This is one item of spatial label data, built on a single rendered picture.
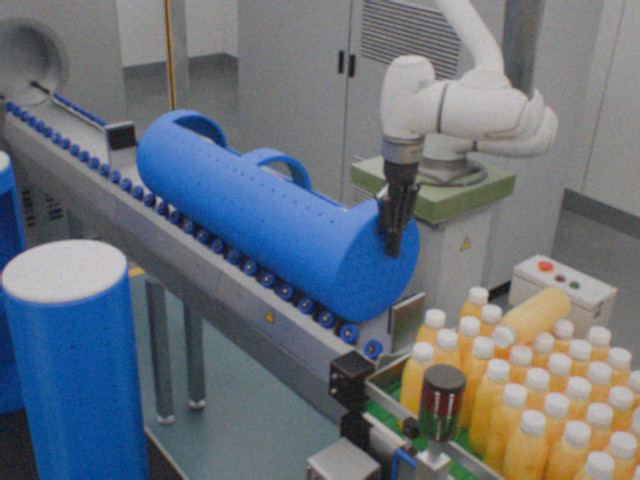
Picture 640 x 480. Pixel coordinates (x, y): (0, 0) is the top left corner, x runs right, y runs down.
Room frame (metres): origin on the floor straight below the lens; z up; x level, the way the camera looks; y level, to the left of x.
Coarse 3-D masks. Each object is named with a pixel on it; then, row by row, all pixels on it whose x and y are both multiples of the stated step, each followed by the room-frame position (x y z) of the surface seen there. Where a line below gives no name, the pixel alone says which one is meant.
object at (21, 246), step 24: (0, 192) 2.03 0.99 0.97; (0, 216) 2.21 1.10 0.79; (0, 240) 2.22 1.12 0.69; (24, 240) 2.12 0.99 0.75; (0, 264) 2.21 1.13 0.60; (0, 288) 2.21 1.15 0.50; (0, 312) 1.97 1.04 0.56; (0, 336) 2.20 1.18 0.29; (0, 360) 2.19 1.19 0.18; (0, 384) 2.09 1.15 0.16; (0, 408) 1.94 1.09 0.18
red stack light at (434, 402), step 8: (424, 384) 0.84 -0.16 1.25; (424, 392) 0.83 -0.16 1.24; (432, 392) 0.82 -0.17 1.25; (464, 392) 0.83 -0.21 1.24; (424, 400) 0.83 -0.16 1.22; (432, 400) 0.82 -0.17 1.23; (440, 400) 0.82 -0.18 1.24; (448, 400) 0.81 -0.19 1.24; (456, 400) 0.82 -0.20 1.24; (432, 408) 0.82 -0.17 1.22; (440, 408) 0.82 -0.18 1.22; (448, 408) 0.81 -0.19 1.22; (456, 408) 0.82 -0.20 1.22
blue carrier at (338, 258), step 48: (144, 144) 1.98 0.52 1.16; (192, 144) 1.87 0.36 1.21; (192, 192) 1.76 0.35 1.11; (240, 192) 1.64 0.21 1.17; (288, 192) 1.57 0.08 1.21; (240, 240) 1.60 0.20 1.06; (288, 240) 1.47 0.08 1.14; (336, 240) 1.39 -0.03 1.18; (384, 240) 1.44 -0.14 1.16; (336, 288) 1.35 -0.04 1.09; (384, 288) 1.45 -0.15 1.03
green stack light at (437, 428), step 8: (424, 408) 0.83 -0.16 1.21; (424, 416) 0.83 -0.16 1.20; (432, 416) 0.82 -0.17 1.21; (440, 416) 0.82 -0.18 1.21; (448, 416) 0.82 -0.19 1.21; (456, 416) 0.82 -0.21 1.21; (424, 424) 0.83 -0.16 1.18; (432, 424) 0.82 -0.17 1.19; (440, 424) 0.81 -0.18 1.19; (448, 424) 0.81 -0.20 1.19; (456, 424) 0.82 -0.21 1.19; (424, 432) 0.82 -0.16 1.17; (432, 432) 0.82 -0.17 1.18; (440, 432) 0.81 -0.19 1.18; (448, 432) 0.82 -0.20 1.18; (456, 432) 0.82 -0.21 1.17; (432, 440) 0.82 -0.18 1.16; (440, 440) 0.81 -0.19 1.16; (448, 440) 0.82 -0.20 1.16
